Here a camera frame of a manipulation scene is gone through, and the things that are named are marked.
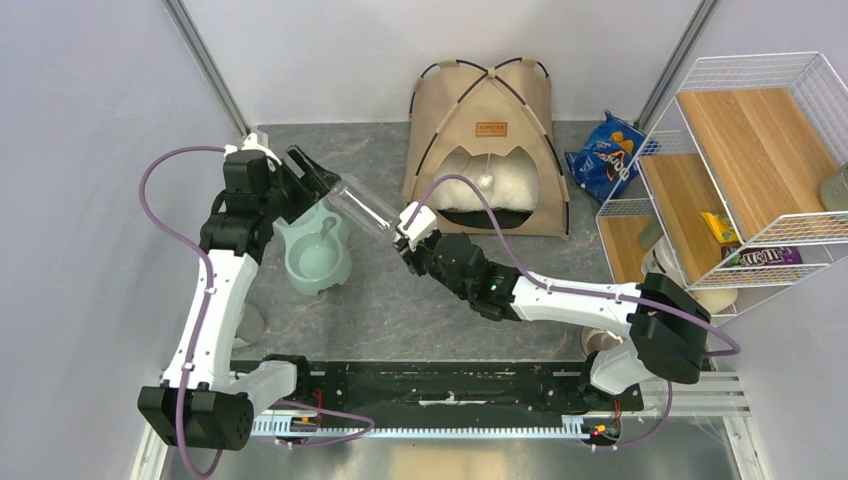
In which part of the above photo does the clear plastic water bottle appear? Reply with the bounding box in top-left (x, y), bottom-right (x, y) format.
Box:
top-left (326, 174), bottom-right (399, 243)

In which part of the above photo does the mint green bowl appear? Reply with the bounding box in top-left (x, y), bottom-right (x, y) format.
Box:
top-left (273, 201), bottom-right (352, 296)

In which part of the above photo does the white fluffy pillow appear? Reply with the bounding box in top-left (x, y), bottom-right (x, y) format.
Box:
top-left (431, 147), bottom-right (539, 213)

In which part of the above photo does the steel pet bowl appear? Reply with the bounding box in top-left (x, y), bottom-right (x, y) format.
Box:
top-left (580, 327), bottom-right (624, 357)

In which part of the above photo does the black tent pole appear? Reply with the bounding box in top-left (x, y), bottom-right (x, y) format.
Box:
top-left (401, 58), bottom-right (571, 240)

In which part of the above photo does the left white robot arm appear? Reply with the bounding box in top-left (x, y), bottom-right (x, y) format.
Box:
top-left (137, 145), bottom-right (340, 451)

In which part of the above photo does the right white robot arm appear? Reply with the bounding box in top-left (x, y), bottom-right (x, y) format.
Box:
top-left (393, 231), bottom-right (710, 396)

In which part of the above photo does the white pompom toy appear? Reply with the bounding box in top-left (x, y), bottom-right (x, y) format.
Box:
top-left (477, 153), bottom-right (495, 191)

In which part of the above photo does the grey toilet paper roll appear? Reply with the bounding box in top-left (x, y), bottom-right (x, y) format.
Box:
top-left (232, 302), bottom-right (266, 349)

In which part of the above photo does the blue chip bag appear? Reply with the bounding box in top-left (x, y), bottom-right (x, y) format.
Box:
top-left (565, 110), bottom-right (646, 202)

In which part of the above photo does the white plastic jar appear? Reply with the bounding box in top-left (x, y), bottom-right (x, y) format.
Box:
top-left (640, 235), bottom-right (685, 287)

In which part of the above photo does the cream round object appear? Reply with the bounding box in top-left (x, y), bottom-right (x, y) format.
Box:
top-left (691, 288), bottom-right (738, 315)

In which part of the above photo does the yellow snack packet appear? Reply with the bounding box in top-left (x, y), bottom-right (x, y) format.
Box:
top-left (701, 212), bottom-right (739, 244)

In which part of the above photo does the purple candy bag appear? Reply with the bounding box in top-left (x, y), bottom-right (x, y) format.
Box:
top-left (721, 246), bottom-right (803, 268)

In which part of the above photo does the clear glass jar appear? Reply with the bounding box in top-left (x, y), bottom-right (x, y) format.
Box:
top-left (819, 164), bottom-right (848, 211)

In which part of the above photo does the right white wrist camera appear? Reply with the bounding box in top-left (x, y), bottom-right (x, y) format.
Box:
top-left (394, 202), bottom-right (437, 251)

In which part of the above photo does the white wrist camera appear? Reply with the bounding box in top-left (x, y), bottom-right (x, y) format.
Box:
top-left (394, 202), bottom-right (437, 251)
top-left (224, 132), bottom-right (282, 170)

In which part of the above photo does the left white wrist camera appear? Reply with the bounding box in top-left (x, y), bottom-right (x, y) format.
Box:
top-left (224, 132), bottom-right (282, 170)

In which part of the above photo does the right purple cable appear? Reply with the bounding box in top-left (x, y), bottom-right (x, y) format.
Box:
top-left (400, 174), bottom-right (742, 452)

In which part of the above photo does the white wire shelf rack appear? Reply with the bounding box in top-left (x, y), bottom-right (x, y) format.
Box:
top-left (596, 52), bottom-right (847, 325)

